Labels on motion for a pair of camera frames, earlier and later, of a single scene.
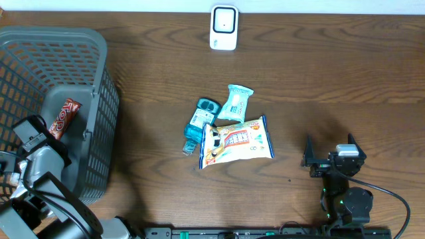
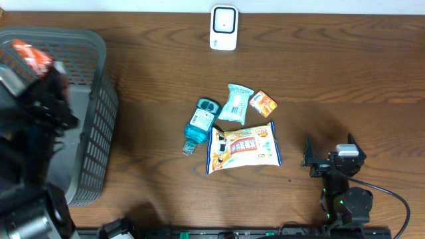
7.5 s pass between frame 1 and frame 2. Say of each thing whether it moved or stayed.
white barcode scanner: stayed
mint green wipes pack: stayed
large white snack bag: moved
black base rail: stayed
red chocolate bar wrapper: moved
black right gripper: stayed
